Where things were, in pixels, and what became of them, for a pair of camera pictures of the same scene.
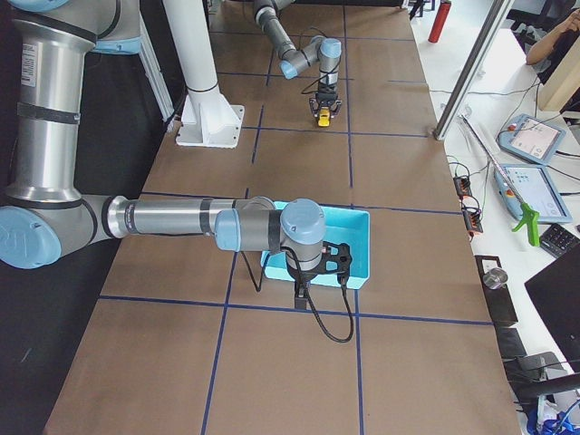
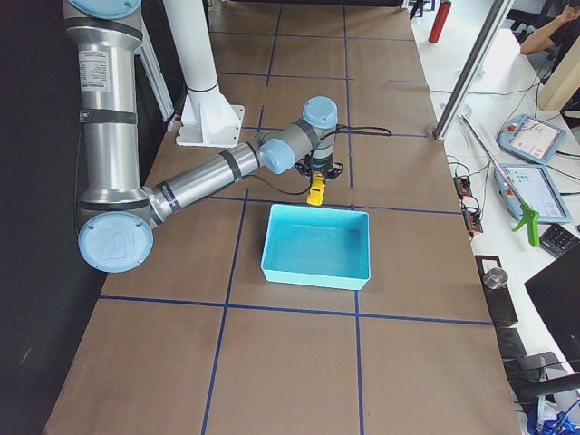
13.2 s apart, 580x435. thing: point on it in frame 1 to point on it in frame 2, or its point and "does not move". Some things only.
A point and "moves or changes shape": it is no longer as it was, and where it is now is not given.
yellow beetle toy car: [323, 117] moves or changes shape
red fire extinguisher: [443, 11] does not move
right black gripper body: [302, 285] to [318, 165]
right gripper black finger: [300, 303] to [334, 170]
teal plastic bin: [345, 226] does not move
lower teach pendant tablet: [535, 186] does not move
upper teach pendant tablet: [531, 139] does not move
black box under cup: [499, 299] does not move
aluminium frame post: [472, 71] does not move
